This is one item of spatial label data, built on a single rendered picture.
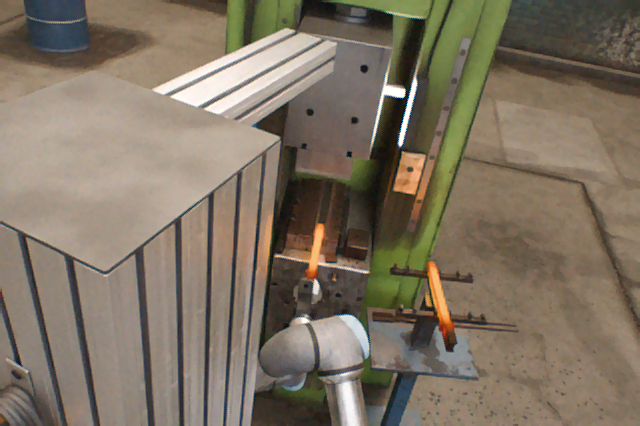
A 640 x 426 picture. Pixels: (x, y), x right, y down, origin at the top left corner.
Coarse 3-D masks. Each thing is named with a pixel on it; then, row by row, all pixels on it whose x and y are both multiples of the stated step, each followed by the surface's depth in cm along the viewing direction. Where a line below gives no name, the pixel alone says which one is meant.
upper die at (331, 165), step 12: (300, 156) 192; (312, 156) 191; (324, 156) 191; (336, 156) 190; (348, 156) 190; (300, 168) 195; (312, 168) 194; (324, 168) 194; (336, 168) 193; (348, 168) 193
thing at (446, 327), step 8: (432, 264) 206; (432, 272) 202; (432, 280) 198; (432, 288) 197; (440, 288) 195; (440, 296) 192; (440, 304) 189; (440, 312) 186; (440, 320) 185; (448, 320) 183; (440, 328) 181; (448, 328) 178; (448, 336) 176; (448, 344) 177
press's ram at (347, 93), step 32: (320, 32) 169; (352, 32) 174; (384, 32) 179; (352, 64) 171; (384, 64) 170; (320, 96) 178; (352, 96) 177; (288, 128) 186; (320, 128) 185; (352, 128) 184
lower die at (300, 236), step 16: (304, 192) 237; (320, 192) 238; (336, 192) 239; (304, 208) 228; (336, 208) 229; (304, 224) 217; (336, 224) 220; (288, 240) 214; (304, 240) 213; (336, 240) 212
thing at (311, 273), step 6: (318, 228) 213; (318, 234) 209; (318, 240) 206; (318, 246) 203; (312, 252) 199; (318, 252) 200; (312, 258) 196; (312, 264) 193; (306, 270) 189; (312, 270) 190; (306, 276) 189; (312, 276) 187
